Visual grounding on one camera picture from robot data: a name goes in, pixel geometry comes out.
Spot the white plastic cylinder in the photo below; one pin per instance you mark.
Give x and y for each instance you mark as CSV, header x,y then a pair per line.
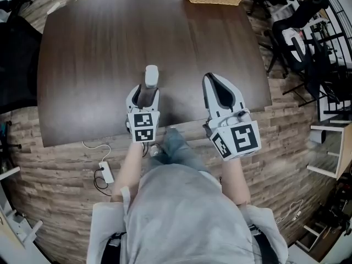
x,y
151,77

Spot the person's right forearm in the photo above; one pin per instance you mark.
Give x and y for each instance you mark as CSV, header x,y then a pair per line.
x,y
235,180

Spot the person's blue jeans leg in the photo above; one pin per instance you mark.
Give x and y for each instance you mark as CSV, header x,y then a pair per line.
x,y
176,150

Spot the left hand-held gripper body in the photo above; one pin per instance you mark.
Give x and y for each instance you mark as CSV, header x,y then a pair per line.
x,y
143,125

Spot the person's grey sweatshirt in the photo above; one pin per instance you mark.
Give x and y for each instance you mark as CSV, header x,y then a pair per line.
x,y
178,216

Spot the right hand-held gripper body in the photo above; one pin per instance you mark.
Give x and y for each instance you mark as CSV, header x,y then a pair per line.
x,y
239,139

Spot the white shelf frame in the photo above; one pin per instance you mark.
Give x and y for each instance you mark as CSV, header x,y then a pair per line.
x,y
16,224

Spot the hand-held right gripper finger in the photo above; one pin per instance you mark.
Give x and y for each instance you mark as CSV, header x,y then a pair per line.
x,y
236,95
210,100

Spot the grey waste bin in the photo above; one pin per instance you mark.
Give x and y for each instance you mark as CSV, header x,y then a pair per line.
x,y
317,136

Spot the black mesh office chair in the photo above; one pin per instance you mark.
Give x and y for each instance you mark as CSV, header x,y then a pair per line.
x,y
19,65

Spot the white side table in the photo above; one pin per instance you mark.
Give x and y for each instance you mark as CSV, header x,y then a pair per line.
x,y
327,127

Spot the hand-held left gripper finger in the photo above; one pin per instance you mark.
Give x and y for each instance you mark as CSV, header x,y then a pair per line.
x,y
156,100
129,99

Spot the black folding chair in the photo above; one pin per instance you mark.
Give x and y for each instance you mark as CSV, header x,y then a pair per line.
x,y
330,92

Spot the black metal railing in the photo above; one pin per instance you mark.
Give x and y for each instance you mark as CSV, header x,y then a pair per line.
x,y
341,23

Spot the black high-back office chair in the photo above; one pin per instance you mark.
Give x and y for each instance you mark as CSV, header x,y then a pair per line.
x,y
291,21

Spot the person's left forearm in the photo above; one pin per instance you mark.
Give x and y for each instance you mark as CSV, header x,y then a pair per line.
x,y
127,169

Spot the white patterned cushion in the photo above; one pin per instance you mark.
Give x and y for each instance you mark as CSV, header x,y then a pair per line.
x,y
287,33

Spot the white power strip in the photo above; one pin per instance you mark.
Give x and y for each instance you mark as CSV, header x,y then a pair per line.
x,y
106,172

